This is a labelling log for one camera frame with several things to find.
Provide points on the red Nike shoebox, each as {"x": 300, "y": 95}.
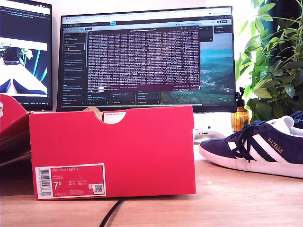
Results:
{"x": 146, "y": 151}

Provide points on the red Nike shoebox lid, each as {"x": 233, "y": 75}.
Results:
{"x": 11, "y": 132}

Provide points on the large black computer monitor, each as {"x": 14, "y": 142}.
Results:
{"x": 142, "y": 59}

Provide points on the white game controller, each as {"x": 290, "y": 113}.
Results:
{"x": 208, "y": 134}

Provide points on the brown packing paper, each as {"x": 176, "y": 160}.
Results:
{"x": 91, "y": 108}

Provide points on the amber pump bottle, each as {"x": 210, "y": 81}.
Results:
{"x": 239, "y": 119}

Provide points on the small black computer monitor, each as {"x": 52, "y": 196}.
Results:
{"x": 30, "y": 71}

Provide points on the green leafy houseplant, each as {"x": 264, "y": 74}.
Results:
{"x": 279, "y": 78}

